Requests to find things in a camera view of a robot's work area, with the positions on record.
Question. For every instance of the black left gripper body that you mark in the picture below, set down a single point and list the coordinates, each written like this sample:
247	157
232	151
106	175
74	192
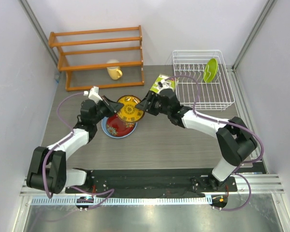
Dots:
100	108

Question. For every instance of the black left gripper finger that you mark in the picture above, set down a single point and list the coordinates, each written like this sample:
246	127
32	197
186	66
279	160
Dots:
113	106
108	113

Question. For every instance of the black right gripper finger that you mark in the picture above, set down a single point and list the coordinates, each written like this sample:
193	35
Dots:
145	105
150	95

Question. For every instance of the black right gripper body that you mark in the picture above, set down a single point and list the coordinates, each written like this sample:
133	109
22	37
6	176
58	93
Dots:
160	108

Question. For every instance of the light blue plate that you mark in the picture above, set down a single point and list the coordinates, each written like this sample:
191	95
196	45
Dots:
106	131

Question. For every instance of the red floral plate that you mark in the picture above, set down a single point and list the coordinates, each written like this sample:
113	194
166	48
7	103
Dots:
118	126

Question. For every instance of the yellow patterned plate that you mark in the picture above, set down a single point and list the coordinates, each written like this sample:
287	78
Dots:
129	113

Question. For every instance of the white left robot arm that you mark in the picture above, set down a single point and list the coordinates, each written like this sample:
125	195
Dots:
48	169

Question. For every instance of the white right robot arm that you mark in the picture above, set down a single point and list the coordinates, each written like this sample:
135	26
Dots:
236	143

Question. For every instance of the orange wooden shelf rack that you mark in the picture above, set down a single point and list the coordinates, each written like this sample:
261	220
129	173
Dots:
98	49

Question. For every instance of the green book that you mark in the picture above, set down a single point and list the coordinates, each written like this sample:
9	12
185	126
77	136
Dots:
154	87

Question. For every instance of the yellow mug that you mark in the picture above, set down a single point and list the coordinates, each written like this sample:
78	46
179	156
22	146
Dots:
114	72

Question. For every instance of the lime green plate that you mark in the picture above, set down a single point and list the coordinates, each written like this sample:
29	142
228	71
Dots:
210	70

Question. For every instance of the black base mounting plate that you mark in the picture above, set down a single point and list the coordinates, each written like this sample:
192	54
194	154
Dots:
154	183

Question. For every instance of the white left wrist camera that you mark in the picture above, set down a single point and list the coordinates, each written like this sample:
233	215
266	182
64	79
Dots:
93	94

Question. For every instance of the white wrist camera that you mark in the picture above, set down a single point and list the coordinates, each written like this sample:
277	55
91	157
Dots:
93	94
165	84

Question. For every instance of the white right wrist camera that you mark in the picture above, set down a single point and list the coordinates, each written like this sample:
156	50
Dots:
165	84

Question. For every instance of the white wire dish rack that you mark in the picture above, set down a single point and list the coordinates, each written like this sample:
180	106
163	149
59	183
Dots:
188	66

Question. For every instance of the slotted cable duct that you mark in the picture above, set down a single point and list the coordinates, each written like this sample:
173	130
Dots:
86	200

